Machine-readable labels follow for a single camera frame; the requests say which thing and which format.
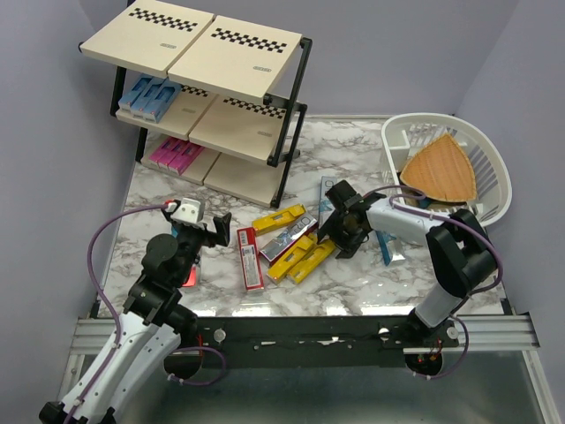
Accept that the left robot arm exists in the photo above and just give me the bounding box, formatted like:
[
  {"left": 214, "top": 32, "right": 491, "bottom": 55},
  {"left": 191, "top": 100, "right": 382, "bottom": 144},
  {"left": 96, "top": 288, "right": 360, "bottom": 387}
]
[{"left": 39, "top": 199, "right": 232, "bottom": 423}]

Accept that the pink toothpaste box back side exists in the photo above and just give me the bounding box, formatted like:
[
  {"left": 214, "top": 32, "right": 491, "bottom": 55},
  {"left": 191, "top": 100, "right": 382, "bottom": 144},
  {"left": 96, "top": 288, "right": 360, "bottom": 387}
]
[{"left": 169, "top": 142, "right": 205, "bottom": 175}]

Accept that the silver red R&O box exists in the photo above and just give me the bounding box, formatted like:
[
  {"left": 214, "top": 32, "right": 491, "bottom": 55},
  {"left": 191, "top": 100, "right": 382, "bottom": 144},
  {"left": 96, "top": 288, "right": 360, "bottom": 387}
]
[{"left": 260, "top": 212, "right": 318, "bottom": 265}]

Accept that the purple cable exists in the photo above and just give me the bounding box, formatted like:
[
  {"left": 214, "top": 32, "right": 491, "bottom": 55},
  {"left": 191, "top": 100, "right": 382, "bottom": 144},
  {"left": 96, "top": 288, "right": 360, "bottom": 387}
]
[
  {"left": 65, "top": 201, "right": 229, "bottom": 424},
  {"left": 361, "top": 185, "right": 507, "bottom": 381}
]

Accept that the beige three-tier shelf rack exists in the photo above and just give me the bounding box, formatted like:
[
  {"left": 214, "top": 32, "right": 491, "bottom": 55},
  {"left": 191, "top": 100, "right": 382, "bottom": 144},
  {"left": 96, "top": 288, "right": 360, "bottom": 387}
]
[{"left": 79, "top": 1, "right": 313, "bottom": 208}]

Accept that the white plastic dish basket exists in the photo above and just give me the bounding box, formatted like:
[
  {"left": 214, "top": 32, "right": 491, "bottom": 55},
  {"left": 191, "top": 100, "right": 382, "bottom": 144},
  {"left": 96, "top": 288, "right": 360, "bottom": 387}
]
[{"left": 380, "top": 113, "right": 512, "bottom": 227}]

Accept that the black mounting rail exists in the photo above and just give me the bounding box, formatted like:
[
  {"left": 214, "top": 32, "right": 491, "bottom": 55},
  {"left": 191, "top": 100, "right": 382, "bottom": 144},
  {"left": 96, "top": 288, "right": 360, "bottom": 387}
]
[{"left": 181, "top": 315, "right": 460, "bottom": 369}]

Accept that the silver blue R&O box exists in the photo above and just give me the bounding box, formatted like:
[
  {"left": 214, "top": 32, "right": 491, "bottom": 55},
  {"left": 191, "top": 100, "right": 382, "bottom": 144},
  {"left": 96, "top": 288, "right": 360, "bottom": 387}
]
[{"left": 376, "top": 231, "right": 405, "bottom": 266}]

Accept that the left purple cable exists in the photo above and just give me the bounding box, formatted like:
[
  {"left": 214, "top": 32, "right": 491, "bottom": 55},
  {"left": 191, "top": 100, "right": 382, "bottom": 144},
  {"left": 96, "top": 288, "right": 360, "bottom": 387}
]
[{"left": 65, "top": 201, "right": 229, "bottom": 424}]

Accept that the woven wicker fan tray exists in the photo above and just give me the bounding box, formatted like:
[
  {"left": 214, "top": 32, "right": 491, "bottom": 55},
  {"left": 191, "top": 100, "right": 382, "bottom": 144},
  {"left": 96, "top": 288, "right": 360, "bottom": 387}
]
[{"left": 400, "top": 133, "right": 478, "bottom": 203}]

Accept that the red R&O toothpaste box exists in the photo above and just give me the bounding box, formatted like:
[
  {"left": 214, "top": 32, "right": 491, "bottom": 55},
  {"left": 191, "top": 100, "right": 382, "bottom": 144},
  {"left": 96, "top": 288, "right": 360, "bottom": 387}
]
[{"left": 182, "top": 263, "right": 201, "bottom": 288}]

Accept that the red toothpaste box barcode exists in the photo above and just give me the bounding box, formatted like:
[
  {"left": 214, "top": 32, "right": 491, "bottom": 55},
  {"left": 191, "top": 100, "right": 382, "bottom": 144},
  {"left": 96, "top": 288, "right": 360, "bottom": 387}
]
[{"left": 237, "top": 227, "right": 265, "bottom": 291}]

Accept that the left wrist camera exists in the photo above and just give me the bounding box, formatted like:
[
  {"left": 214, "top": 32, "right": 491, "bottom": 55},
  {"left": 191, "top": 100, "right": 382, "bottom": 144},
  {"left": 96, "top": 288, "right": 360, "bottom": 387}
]
[{"left": 166, "top": 198, "right": 205, "bottom": 228}]

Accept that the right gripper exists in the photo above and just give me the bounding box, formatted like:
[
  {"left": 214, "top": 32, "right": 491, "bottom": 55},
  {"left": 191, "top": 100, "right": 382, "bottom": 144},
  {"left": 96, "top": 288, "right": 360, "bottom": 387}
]
[{"left": 316, "top": 210, "right": 369, "bottom": 260}]

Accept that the silver R&O box upper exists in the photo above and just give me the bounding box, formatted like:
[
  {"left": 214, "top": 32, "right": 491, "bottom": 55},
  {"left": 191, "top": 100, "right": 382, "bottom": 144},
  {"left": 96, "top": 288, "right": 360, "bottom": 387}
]
[{"left": 318, "top": 176, "right": 337, "bottom": 227}]

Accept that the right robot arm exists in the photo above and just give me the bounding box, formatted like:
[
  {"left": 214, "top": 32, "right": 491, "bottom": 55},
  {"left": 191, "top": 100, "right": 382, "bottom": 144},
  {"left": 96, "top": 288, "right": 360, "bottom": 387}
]
[{"left": 318, "top": 180, "right": 503, "bottom": 346}]

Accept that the pink toothpaste box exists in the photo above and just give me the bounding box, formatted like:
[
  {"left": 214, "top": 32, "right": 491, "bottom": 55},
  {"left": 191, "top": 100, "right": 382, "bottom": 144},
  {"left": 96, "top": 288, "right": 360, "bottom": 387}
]
[
  {"left": 160, "top": 140, "right": 191, "bottom": 175},
  {"left": 169, "top": 142, "right": 205, "bottom": 175},
  {"left": 147, "top": 137, "right": 178, "bottom": 168}
]

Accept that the yellow toothpaste box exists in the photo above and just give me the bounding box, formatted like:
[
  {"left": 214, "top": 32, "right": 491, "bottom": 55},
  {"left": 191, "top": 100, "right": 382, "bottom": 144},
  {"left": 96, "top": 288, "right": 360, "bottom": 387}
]
[
  {"left": 252, "top": 204, "right": 305, "bottom": 236},
  {"left": 267, "top": 234, "right": 317, "bottom": 284},
  {"left": 288, "top": 239, "right": 336, "bottom": 284}
]

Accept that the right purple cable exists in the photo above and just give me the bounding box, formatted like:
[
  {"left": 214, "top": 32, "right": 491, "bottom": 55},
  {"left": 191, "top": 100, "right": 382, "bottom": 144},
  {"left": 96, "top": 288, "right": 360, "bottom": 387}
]
[{"left": 361, "top": 185, "right": 507, "bottom": 381}]

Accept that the light blue toothpaste box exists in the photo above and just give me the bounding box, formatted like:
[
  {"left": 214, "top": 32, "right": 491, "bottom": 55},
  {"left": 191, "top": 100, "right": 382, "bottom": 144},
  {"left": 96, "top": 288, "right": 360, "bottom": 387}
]
[
  {"left": 131, "top": 78, "right": 164, "bottom": 118},
  {"left": 142, "top": 79, "right": 182, "bottom": 123},
  {"left": 118, "top": 74, "right": 153, "bottom": 111}
]

